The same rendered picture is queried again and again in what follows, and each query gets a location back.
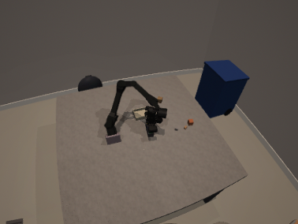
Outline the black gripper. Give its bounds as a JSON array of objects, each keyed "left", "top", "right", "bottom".
[{"left": 144, "top": 111, "right": 158, "bottom": 133}]

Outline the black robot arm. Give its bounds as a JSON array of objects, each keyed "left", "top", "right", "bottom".
[{"left": 105, "top": 80, "right": 167, "bottom": 136}]

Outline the beige rectangular tray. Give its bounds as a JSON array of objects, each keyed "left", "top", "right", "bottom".
[{"left": 132, "top": 107, "right": 147, "bottom": 121}]

